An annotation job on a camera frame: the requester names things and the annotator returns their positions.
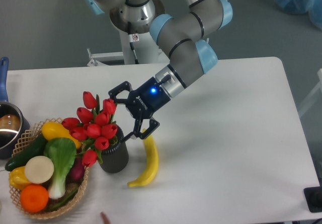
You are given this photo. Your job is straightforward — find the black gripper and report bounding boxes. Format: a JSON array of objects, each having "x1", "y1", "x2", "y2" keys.
[{"x1": 108, "y1": 76, "x2": 172, "y2": 144}]

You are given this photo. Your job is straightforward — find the red tulip bouquet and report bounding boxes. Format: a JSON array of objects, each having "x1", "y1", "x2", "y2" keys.
[{"x1": 62, "y1": 91, "x2": 118, "y2": 167}]

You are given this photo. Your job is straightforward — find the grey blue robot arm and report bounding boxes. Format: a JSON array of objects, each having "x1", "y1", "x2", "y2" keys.
[{"x1": 86, "y1": 0, "x2": 233, "y2": 140}]

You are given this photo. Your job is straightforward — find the dark grey ribbed vase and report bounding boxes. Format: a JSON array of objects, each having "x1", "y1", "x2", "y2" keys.
[{"x1": 100, "y1": 126, "x2": 129, "y2": 174}]

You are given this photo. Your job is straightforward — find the person fingertip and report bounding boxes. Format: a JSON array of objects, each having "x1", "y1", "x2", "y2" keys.
[{"x1": 100, "y1": 212, "x2": 110, "y2": 224}]

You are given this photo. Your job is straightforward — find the yellow plastic banana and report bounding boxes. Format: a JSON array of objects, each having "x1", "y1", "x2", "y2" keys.
[{"x1": 127, "y1": 135, "x2": 159, "y2": 188}]

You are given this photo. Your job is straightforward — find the green bok choy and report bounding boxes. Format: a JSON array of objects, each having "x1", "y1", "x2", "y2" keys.
[{"x1": 44, "y1": 137, "x2": 76, "y2": 199}]

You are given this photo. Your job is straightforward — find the yellow squash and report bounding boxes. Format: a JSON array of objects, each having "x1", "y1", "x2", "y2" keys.
[{"x1": 41, "y1": 122, "x2": 82, "y2": 149}]

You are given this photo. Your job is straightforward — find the purple red onion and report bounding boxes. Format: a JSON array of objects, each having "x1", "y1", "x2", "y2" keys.
[{"x1": 70, "y1": 158, "x2": 85, "y2": 181}]

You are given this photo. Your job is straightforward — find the woven wicker basket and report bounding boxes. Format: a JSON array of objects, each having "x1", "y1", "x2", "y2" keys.
[{"x1": 9, "y1": 118, "x2": 89, "y2": 220}]

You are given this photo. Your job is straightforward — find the dark green cucumber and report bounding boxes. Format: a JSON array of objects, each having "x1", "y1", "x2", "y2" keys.
[{"x1": 5, "y1": 134, "x2": 47, "y2": 172}]

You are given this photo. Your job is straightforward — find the white round radish slice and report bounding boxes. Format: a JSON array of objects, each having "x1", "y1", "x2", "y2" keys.
[{"x1": 24, "y1": 156, "x2": 54, "y2": 184}]

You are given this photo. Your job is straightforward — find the dark blue saucepan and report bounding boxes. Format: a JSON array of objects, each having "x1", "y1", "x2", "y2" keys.
[{"x1": 1, "y1": 57, "x2": 30, "y2": 160}]

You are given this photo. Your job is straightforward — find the green chili pepper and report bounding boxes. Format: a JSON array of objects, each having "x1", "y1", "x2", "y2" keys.
[{"x1": 47, "y1": 189, "x2": 78, "y2": 212}]

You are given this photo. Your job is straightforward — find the orange fruit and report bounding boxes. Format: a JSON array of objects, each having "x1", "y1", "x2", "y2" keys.
[{"x1": 20, "y1": 184, "x2": 49, "y2": 213}]

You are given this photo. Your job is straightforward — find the yellow bell pepper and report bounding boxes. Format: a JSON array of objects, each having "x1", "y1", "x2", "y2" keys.
[{"x1": 9, "y1": 166, "x2": 32, "y2": 190}]

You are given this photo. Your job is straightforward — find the black device at table edge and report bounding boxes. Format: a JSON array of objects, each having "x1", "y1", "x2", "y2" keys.
[{"x1": 303, "y1": 186, "x2": 321, "y2": 213}]

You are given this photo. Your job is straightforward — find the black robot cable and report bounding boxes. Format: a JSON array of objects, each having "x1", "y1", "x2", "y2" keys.
[{"x1": 127, "y1": 21, "x2": 139, "y2": 65}]

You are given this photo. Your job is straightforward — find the white metal frame right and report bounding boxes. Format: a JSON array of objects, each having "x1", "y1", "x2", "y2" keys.
[{"x1": 298, "y1": 68, "x2": 321, "y2": 118}]

